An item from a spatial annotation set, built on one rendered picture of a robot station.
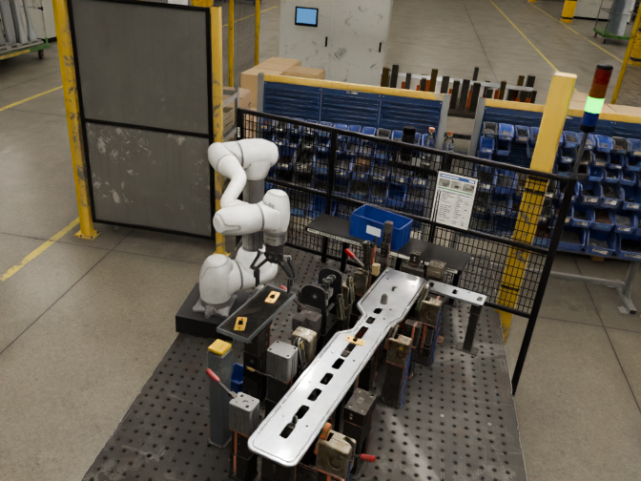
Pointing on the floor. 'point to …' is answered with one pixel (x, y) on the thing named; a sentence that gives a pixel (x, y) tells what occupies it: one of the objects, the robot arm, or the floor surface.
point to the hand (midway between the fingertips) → (273, 286)
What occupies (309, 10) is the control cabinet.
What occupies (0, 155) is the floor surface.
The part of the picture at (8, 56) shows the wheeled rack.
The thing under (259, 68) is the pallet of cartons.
